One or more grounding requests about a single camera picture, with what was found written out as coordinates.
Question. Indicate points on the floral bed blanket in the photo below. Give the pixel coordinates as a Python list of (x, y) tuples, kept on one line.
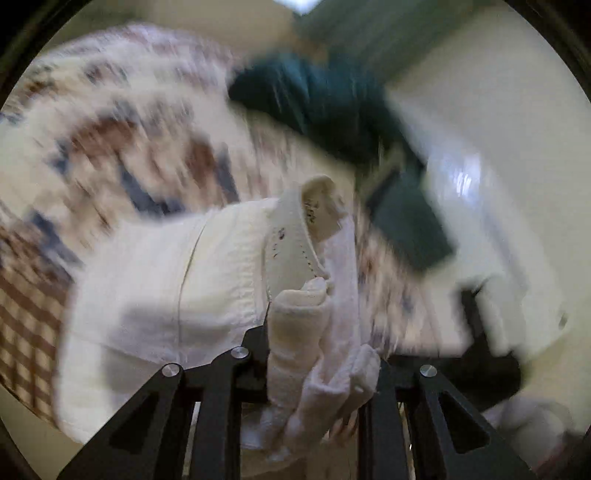
[(134, 124)]

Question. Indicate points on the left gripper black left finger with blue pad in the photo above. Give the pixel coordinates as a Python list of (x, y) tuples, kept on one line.
[(182, 423)]

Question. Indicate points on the dark teal fleece blanket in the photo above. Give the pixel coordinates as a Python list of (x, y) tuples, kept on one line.
[(336, 105)]

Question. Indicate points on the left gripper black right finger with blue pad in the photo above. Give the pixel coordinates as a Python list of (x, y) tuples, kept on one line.
[(418, 425)]

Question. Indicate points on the white bed headboard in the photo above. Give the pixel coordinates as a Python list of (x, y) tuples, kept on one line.
[(494, 245)]

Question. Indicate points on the white pants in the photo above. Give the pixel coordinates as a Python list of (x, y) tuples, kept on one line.
[(186, 289)]

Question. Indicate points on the window with metal bars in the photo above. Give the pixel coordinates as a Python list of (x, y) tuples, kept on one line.
[(299, 7)]

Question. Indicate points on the right teal curtain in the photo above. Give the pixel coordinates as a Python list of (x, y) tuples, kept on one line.
[(383, 36)]

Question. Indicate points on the folded dark teal garment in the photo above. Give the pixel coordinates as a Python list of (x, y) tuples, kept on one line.
[(398, 207)]

